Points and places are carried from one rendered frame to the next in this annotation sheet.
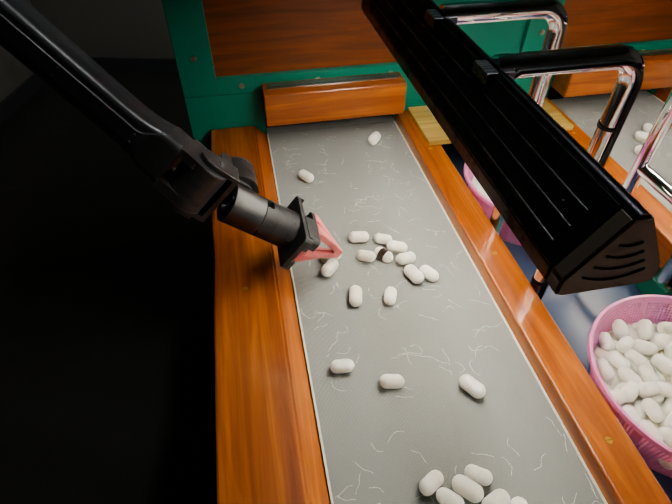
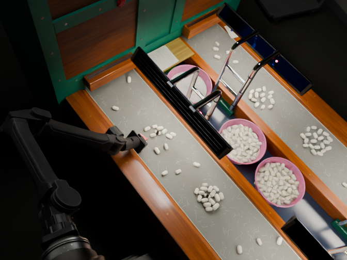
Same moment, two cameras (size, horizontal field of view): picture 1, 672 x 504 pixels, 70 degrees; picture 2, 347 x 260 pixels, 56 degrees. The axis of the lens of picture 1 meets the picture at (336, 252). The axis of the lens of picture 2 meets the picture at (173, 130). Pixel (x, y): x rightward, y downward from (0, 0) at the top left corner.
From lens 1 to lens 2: 103 cm
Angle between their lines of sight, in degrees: 31
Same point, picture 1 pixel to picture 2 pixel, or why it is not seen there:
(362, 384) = (171, 175)
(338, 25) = (108, 47)
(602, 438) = (226, 165)
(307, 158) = (109, 97)
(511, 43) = (167, 27)
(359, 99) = (122, 70)
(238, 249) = not seen: hidden behind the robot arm
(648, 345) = (231, 134)
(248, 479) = (160, 209)
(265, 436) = (158, 198)
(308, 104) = (105, 79)
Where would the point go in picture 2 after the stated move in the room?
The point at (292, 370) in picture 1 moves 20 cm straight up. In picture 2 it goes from (154, 180) to (158, 165)
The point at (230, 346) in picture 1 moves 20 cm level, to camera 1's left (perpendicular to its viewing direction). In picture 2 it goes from (135, 181) to (94, 199)
